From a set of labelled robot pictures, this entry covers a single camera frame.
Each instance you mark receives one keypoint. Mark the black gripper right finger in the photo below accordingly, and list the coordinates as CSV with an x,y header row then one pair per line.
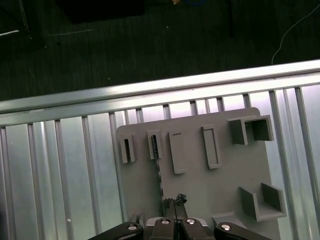
x,y
192,228

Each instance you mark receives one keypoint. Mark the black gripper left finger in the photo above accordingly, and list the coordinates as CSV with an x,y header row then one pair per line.
x,y
160,227

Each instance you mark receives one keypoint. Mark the blue RAM stick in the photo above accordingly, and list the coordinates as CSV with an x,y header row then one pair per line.
x,y
160,180

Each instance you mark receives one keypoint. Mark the grey plastic parts rack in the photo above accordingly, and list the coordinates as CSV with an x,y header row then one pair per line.
x,y
212,180

